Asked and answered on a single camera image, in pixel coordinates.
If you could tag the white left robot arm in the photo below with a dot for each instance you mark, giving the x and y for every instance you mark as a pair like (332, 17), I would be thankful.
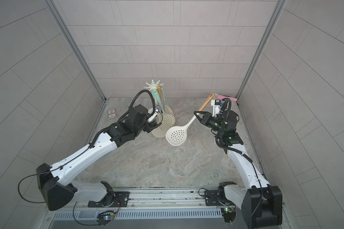
(56, 182)

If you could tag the green circuit board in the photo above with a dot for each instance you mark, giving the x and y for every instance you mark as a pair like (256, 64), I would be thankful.
(105, 217)
(228, 215)

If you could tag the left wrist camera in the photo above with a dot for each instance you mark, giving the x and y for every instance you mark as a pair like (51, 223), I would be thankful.
(157, 111)

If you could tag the pink toy microphone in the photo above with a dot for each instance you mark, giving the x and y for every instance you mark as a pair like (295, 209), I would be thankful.
(221, 97)

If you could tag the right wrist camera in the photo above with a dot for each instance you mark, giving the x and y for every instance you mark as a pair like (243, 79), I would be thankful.
(216, 105)

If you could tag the cream skimmer green handle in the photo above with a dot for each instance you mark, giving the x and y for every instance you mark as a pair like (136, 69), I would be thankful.
(157, 96)

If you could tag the cream utensil rack stand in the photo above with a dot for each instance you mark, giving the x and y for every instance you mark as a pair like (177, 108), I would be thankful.
(159, 132)

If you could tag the left green circuit board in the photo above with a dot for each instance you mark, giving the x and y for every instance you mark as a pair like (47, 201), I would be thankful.
(105, 217)

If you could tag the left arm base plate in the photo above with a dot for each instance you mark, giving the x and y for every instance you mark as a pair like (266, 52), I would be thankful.
(118, 199)

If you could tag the aluminium mounting rail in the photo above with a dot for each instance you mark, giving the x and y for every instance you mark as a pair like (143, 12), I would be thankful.
(158, 203)

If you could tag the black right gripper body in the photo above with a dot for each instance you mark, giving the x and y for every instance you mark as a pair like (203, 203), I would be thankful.
(216, 123)

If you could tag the small red white card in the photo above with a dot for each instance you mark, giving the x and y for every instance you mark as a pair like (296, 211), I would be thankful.
(111, 114)

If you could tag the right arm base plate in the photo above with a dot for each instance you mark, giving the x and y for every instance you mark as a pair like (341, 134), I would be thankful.
(211, 198)

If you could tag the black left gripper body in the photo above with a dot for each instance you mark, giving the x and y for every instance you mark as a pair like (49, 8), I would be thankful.
(149, 126)

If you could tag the right green circuit board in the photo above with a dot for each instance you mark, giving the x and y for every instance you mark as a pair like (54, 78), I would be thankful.
(228, 215)

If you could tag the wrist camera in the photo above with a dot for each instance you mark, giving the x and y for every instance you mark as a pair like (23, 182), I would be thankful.
(216, 105)
(157, 111)

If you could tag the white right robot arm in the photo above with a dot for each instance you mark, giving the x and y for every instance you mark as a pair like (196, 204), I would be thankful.
(259, 202)

